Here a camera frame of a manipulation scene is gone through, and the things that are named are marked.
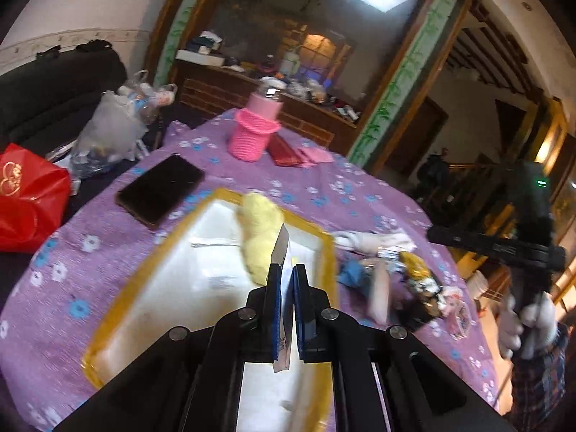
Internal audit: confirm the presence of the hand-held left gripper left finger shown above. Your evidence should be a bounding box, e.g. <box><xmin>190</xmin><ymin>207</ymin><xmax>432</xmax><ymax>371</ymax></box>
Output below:
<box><xmin>54</xmin><ymin>263</ymin><xmax>284</xmax><ymax>432</ymax></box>

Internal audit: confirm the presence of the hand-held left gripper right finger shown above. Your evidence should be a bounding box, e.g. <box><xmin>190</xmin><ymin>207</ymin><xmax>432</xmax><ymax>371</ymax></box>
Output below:
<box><xmin>292</xmin><ymin>263</ymin><xmax>518</xmax><ymax>432</ymax></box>

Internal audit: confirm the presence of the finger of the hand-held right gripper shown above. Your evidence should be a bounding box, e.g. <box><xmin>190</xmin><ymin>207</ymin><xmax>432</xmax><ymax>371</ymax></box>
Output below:
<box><xmin>427</xmin><ymin>226</ymin><xmax>496</xmax><ymax>253</ymax></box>

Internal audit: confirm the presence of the white and blue packet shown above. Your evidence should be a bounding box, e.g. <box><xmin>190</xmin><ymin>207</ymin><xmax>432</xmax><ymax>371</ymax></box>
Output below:
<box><xmin>270</xmin><ymin>224</ymin><xmax>294</xmax><ymax>373</ymax></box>

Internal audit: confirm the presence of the person's right forearm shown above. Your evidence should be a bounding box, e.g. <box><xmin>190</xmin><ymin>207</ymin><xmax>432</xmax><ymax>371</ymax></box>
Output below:
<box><xmin>510</xmin><ymin>324</ymin><xmax>571</xmax><ymax>419</ymax></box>

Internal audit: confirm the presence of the person's right hand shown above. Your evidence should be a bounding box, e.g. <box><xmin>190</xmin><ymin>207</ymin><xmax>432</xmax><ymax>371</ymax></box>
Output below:
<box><xmin>497</xmin><ymin>290</ymin><xmax>559</xmax><ymax>361</ymax></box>

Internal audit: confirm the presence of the yellow foil packet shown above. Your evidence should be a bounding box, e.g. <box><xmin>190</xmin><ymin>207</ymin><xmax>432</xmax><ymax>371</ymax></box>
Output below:
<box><xmin>400</xmin><ymin>252</ymin><xmax>433</xmax><ymax>280</ymax></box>

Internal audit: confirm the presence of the white bucket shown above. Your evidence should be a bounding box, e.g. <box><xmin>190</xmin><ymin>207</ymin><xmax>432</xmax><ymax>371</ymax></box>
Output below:
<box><xmin>467</xmin><ymin>272</ymin><xmax>492</xmax><ymax>301</ymax></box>

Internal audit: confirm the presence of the wooden stair railing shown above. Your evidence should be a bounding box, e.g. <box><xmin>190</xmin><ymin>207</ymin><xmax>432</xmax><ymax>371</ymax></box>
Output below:
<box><xmin>445</xmin><ymin>162</ymin><xmax>507</xmax><ymax>219</ymax></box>

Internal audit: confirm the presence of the blue cloth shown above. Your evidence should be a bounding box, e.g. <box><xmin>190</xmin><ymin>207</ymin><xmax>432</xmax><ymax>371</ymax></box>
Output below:
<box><xmin>337</xmin><ymin>261</ymin><xmax>375</xmax><ymax>289</ymax></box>

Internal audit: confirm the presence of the yellow cloth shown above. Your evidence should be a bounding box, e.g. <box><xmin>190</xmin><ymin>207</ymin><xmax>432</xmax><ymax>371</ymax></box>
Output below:
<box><xmin>237</xmin><ymin>192</ymin><xmax>287</xmax><ymax>286</ymax></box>

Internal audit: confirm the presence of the pink and white packet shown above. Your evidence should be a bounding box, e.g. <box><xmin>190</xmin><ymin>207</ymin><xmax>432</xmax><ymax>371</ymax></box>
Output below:
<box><xmin>442</xmin><ymin>290</ymin><xmax>474</xmax><ymax>339</ymax></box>

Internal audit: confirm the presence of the white glove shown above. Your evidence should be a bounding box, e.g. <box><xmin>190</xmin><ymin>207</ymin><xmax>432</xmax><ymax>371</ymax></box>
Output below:
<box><xmin>333</xmin><ymin>229</ymin><xmax>417</xmax><ymax>258</ymax></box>

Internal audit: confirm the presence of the wooden door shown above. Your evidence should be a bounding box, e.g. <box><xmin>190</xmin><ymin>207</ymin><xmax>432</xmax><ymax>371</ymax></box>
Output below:
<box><xmin>387</xmin><ymin>96</ymin><xmax>449</xmax><ymax>177</ymax></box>

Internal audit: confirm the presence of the purple floral tablecloth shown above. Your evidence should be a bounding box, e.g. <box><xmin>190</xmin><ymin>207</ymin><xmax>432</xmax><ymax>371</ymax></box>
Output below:
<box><xmin>0</xmin><ymin>108</ymin><xmax>500</xmax><ymax>432</ymax></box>

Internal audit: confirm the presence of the red pouch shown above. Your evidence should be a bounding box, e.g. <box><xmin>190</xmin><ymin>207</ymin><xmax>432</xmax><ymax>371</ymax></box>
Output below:
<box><xmin>267</xmin><ymin>135</ymin><xmax>307</xmax><ymax>167</ymax></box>

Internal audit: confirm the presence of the pink cloth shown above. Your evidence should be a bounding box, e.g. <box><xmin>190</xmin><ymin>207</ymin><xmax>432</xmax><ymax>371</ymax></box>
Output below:
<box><xmin>294</xmin><ymin>141</ymin><xmax>335</xmax><ymax>170</ymax></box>

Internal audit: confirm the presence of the black phone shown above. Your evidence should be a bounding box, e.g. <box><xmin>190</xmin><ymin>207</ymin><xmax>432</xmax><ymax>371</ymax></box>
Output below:
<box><xmin>116</xmin><ymin>154</ymin><xmax>206</xmax><ymax>230</ymax></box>

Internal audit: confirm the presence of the bottle in pink knitted sleeve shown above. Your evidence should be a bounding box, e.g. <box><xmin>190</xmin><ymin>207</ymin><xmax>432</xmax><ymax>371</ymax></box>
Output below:
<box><xmin>226</xmin><ymin>77</ymin><xmax>287</xmax><ymax>163</ymax></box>

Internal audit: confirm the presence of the bamboo print panel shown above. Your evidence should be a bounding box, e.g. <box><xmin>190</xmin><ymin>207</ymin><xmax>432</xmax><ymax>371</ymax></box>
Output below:
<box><xmin>348</xmin><ymin>0</ymin><xmax>458</xmax><ymax>168</ymax></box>
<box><xmin>163</xmin><ymin>0</ymin><xmax>213</xmax><ymax>82</ymax></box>

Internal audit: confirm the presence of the wooden counter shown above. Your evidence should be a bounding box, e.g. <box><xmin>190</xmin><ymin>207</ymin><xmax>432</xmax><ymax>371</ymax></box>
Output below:
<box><xmin>173</xmin><ymin>58</ymin><xmax>361</xmax><ymax>154</ymax></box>

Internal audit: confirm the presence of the white container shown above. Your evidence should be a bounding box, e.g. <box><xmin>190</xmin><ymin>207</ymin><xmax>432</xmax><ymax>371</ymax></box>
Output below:
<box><xmin>281</xmin><ymin>49</ymin><xmax>301</xmax><ymax>75</ymax></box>

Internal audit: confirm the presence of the large clear plastic bag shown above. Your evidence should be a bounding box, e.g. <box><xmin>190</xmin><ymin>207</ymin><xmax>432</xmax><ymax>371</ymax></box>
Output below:
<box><xmin>69</xmin><ymin>90</ymin><xmax>149</xmax><ymax>176</ymax></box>

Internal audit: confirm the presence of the small clear plastic bag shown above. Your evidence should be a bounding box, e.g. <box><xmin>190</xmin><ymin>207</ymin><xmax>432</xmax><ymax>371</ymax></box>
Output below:
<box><xmin>119</xmin><ymin>69</ymin><xmax>179</xmax><ymax>122</ymax></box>

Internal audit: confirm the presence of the red plastic bag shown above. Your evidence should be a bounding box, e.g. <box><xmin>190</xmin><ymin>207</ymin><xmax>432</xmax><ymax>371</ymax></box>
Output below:
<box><xmin>0</xmin><ymin>143</ymin><xmax>72</xmax><ymax>253</ymax></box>

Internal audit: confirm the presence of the black sofa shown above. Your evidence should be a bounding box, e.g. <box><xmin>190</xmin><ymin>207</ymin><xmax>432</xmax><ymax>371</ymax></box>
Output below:
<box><xmin>0</xmin><ymin>40</ymin><xmax>129</xmax><ymax>145</ymax></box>

